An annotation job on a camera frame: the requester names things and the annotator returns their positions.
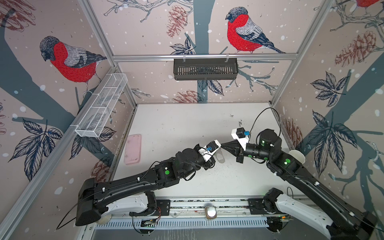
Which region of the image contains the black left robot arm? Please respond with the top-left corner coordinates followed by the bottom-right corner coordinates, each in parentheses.
top-left (75, 142), bottom-right (220, 226)

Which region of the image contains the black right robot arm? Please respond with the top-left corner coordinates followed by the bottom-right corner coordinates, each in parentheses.
top-left (222, 128), bottom-right (378, 240)

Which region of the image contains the silver push button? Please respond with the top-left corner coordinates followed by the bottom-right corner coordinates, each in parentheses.
top-left (205, 205), bottom-right (217, 220)

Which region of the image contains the white mug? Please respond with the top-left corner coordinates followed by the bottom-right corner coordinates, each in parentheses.
top-left (289, 150), bottom-right (306, 164)

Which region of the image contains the black hanging basket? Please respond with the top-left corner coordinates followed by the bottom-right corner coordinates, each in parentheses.
top-left (174, 58), bottom-right (239, 81)

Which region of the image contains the black tape roll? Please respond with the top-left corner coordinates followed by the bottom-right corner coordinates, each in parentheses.
top-left (96, 215), bottom-right (112, 225)

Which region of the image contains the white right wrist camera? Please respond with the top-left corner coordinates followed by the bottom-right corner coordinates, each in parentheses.
top-left (231, 128), bottom-right (250, 151)

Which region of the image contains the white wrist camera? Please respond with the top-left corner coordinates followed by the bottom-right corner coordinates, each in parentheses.
top-left (231, 128), bottom-right (250, 151)
top-left (199, 140), bottom-right (221, 162)

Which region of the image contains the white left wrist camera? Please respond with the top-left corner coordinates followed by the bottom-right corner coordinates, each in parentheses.
top-left (199, 140), bottom-right (221, 162)

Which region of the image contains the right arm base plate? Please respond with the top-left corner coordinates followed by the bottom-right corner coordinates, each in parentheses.
top-left (246, 199), bottom-right (287, 216)

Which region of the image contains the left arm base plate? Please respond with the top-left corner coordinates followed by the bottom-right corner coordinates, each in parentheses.
top-left (129, 200), bottom-right (171, 217)

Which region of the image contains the white wire mesh basket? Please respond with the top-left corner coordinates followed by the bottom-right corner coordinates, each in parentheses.
top-left (75, 73), bottom-right (128, 138)

